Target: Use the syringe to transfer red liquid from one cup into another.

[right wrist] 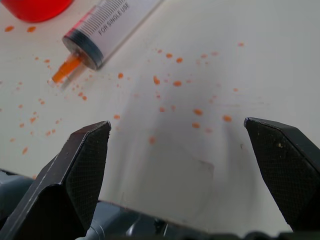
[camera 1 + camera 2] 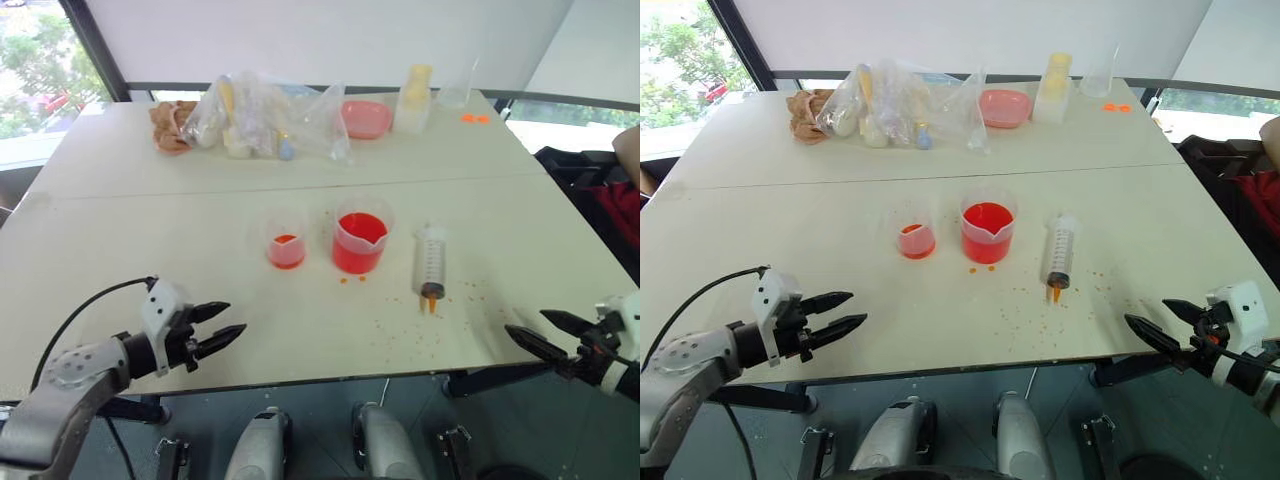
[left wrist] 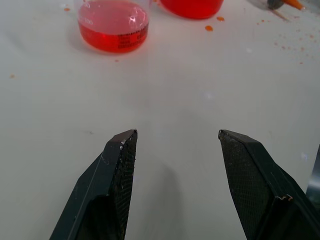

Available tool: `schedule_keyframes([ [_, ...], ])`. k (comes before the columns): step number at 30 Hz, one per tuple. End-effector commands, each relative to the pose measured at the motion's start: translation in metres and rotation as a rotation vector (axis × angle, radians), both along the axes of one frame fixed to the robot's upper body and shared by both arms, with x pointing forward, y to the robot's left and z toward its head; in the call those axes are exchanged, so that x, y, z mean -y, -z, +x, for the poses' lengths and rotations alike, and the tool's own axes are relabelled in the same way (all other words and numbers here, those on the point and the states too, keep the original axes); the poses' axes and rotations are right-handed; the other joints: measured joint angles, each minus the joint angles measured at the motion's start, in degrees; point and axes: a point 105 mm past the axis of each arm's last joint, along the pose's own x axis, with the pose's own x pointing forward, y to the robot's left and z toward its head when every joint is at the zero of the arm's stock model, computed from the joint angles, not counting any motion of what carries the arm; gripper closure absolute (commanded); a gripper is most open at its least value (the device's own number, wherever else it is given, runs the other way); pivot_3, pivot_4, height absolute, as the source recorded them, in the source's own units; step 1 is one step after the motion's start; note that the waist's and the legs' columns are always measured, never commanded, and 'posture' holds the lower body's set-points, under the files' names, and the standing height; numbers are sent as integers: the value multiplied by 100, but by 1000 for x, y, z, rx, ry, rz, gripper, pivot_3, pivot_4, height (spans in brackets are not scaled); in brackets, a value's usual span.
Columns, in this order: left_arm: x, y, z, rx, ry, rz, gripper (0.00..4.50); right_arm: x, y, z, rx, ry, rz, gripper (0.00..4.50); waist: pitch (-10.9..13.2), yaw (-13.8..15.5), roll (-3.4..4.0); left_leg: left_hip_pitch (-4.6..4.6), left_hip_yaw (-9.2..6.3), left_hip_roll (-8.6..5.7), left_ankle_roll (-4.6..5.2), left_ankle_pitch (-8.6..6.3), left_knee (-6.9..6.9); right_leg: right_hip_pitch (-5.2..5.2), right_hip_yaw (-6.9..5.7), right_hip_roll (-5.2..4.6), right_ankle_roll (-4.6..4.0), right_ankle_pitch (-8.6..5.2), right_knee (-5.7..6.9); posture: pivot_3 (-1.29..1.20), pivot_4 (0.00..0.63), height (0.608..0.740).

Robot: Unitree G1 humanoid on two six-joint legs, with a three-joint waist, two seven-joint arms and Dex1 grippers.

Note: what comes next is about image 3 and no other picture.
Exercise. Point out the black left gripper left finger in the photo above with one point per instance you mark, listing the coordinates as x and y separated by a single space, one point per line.
100 190

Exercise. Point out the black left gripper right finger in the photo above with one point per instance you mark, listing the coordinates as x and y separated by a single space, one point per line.
260 190

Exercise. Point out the clear tool with orange tip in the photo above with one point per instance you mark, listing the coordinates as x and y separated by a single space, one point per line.
285 5

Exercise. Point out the silver robot body part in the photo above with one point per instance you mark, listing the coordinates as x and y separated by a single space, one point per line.
314 180

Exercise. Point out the small glass beaker red liquid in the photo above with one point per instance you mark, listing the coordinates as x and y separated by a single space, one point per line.
113 26

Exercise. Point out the large glass beaker red liquid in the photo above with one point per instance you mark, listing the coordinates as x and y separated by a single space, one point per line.
191 8

